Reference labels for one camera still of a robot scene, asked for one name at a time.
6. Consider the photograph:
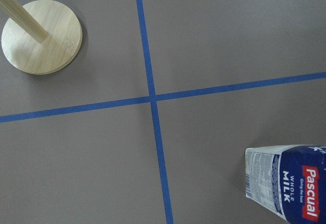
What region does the wooden paper towel stand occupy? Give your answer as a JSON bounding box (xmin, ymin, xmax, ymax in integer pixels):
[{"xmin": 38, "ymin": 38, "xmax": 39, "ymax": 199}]
[{"xmin": 1, "ymin": 0, "xmax": 83, "ymax": 75}]

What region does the blue white milk carton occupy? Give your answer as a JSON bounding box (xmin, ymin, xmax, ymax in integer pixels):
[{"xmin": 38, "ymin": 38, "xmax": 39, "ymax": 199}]
[{"xmin": 245, "ymin": 145, "xmax": 325, "ymax": 223}]

